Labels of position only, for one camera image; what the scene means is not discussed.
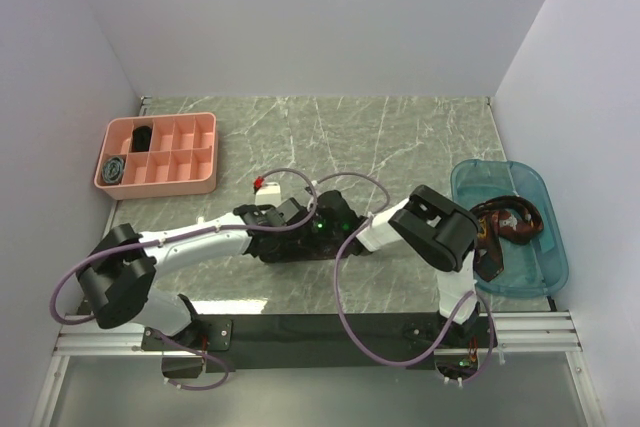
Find brown blue floral tie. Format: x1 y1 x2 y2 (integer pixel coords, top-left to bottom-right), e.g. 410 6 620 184
258 243 340 264

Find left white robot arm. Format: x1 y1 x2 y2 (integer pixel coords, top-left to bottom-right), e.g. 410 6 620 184
76 198 315 349

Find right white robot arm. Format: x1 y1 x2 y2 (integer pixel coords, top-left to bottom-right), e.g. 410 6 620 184
313 185 480 346

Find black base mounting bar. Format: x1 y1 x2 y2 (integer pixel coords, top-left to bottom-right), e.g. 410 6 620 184
139 311 496 374

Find pink compartment organizer tray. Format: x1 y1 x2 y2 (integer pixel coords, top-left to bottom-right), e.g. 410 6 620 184
94 112 218 200

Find dark red patterned tie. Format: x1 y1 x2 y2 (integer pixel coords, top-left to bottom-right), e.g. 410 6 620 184
471 195 544 282

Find black rolled tie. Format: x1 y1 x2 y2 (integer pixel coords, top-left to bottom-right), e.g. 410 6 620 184
131 126 153 153

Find teal transparent plastic bin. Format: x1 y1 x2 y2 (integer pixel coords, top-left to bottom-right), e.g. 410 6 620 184
450 159 569 298

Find grey patterned rolled tie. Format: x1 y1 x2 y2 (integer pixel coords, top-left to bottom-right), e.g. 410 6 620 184
101 156 126 185

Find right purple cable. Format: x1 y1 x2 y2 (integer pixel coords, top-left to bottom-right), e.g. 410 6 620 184
312 172 497 388

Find purple cable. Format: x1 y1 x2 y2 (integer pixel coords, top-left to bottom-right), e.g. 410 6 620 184
312 172 497 388
49 167 321 391

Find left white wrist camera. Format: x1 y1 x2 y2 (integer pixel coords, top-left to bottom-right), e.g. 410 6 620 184
253 177 282 207

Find aluminium frame rail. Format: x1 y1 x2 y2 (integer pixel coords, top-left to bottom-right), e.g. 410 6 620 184
30 311 603 426

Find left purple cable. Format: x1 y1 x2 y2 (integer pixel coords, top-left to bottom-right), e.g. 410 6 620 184
49 167 321 391

